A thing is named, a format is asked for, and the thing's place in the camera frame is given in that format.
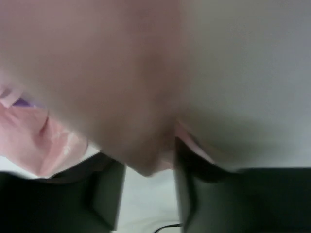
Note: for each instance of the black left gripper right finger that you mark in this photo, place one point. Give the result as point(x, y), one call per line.
point(265, 200)

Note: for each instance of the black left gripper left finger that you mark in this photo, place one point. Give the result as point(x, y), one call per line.
point(82, 199)

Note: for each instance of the pink printed pillowcase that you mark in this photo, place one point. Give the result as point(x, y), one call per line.
point(112, 70)

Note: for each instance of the white pillow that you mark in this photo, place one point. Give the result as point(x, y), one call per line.
point(249, 72)

